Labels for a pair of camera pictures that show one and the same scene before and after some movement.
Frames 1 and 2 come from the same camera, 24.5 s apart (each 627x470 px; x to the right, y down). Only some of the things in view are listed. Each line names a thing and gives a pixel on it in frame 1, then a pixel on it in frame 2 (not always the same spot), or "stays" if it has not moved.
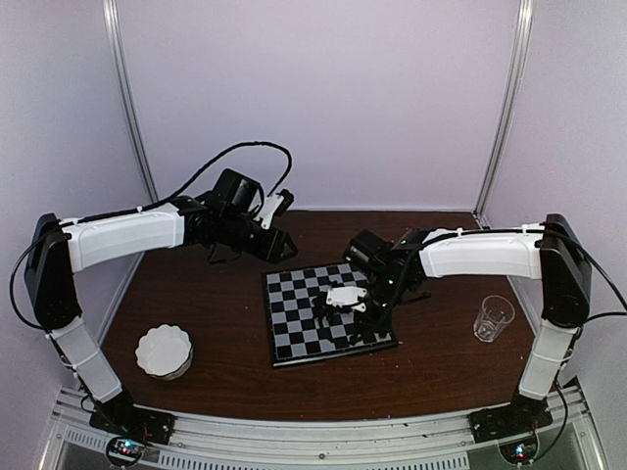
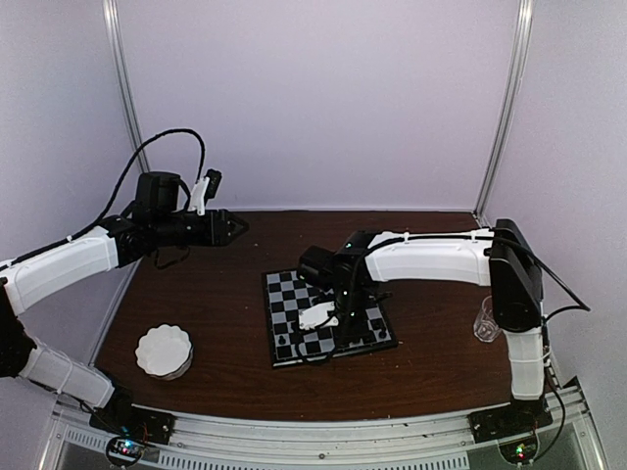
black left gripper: (266, 250) -> (217, 231)
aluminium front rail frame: (428, 443) stays
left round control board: (124, 450) stays
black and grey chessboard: (295, 330) stays
